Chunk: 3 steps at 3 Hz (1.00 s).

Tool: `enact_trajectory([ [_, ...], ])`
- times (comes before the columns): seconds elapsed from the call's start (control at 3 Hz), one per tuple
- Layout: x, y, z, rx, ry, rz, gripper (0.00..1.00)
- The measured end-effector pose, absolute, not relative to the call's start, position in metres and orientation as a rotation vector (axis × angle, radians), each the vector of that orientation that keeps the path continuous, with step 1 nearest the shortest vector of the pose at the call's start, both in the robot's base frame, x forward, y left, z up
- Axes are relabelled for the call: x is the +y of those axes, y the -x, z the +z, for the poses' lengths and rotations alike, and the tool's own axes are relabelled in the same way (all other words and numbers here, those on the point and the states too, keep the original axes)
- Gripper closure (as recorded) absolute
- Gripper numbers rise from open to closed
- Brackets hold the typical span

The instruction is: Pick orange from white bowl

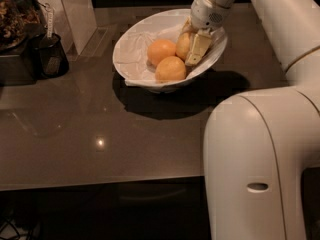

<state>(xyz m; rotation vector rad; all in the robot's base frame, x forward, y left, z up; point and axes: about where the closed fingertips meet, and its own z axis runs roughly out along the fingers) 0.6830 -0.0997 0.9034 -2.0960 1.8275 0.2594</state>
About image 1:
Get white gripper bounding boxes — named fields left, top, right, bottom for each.
left=181, top=0, right=234, bottom=66

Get orange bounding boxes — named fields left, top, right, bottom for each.
left=147, top=39, right=176, bottom=66
left=155, top=56, right=186, bottom=83
left=176, top=32, right=191, bottom=61

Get black cables on floor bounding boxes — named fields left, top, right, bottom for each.
left=0, top=213, right=43, bottom=240

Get white paper napkin liner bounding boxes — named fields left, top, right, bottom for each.
left=114, top=23, right=226, bottom=88

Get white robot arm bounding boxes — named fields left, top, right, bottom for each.
left=191, top=0, right=320, bottom=240

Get black mesh cup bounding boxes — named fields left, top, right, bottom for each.
left=29, top=33, right=69, bottom=79

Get dark box under jar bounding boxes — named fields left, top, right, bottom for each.
left=0, top=40, right=36, bottom=86

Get white tilted bowl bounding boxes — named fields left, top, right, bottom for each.
left=112, top=8, right=229, bottom=95

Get white standing board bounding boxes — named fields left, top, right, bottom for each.
left=38, top=0, right=97, bottom=55

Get white tag in cup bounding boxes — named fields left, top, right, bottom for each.
left=45, top=3, right=54, bottom=38

